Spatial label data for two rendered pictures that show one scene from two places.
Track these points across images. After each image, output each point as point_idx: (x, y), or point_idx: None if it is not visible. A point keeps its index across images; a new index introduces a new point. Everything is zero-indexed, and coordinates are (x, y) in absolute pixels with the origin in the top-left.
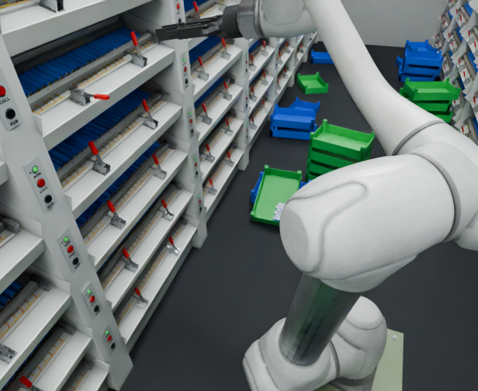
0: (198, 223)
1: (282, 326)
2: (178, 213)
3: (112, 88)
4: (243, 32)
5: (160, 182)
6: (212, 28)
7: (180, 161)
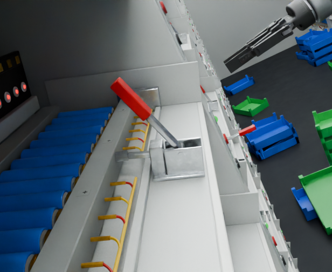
0: (296, 262)
1: None
2: (289, 256)
3: (225, 130)
4: (321, 13)
5: (270, 224)
6: (290, 26)
7: (263, 198)
